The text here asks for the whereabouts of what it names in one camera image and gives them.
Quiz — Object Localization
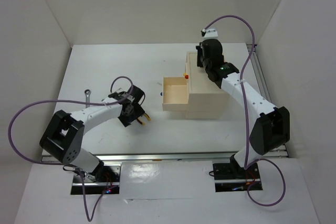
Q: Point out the yellow black pliers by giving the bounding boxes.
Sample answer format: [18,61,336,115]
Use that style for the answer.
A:
[136,113,152,126]

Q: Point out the silver wrench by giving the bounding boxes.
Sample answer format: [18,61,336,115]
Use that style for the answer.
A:
[84,89,91,108]

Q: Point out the beige blue-knob drawer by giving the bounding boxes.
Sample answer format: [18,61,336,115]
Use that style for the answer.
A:
[162,77,188,111]

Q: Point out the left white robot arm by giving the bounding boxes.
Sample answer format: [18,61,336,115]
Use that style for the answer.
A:
[39,86,150,182]

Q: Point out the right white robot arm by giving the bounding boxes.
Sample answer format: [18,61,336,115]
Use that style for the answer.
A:
[196,39,290,178]

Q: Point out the beige drawer cabinet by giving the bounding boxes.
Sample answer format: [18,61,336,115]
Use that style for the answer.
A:
[185,52,228,120]

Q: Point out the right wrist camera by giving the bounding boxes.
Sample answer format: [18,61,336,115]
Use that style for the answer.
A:
[201,28,218,39]

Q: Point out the aluminium front rail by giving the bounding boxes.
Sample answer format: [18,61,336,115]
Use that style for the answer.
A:
[41,151,238,163]

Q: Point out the aluminium side rail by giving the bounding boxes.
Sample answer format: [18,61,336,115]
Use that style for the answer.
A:
[250,47,267,96]

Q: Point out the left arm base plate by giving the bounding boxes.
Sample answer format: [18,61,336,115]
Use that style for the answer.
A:
[63,164,121,195]

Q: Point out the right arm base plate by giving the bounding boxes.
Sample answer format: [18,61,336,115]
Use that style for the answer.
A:
[208,163,263,193]

